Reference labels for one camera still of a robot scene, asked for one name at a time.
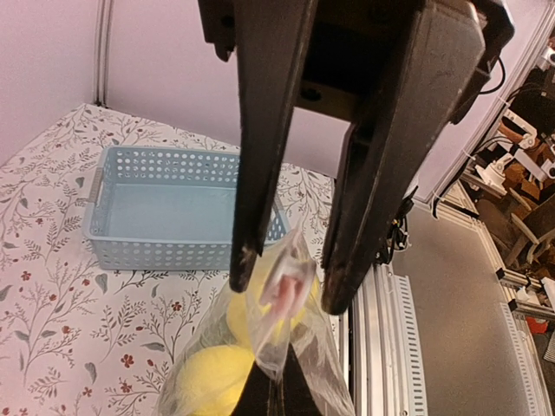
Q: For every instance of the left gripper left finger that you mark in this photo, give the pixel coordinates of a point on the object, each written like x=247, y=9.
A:
x=272, y=40

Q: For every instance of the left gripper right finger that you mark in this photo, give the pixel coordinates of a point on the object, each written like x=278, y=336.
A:
x=423, y=77

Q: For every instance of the clear zip top bag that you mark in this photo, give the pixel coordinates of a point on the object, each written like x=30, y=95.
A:
x=271, y=356

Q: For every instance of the purple fake eggplant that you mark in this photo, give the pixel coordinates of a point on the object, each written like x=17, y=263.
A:
x=300, y=391

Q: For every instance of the yellow fake bell pepper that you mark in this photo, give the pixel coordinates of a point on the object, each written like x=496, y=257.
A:
x=211, y=381

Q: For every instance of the light blue plastic basket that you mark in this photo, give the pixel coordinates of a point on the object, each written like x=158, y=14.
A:
x=164, y=209

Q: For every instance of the left aluminium corner post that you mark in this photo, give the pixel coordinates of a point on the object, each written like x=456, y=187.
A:
x=103, y=29

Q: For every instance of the aluminium rail frame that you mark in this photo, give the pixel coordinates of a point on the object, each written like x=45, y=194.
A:
x=443, y=329

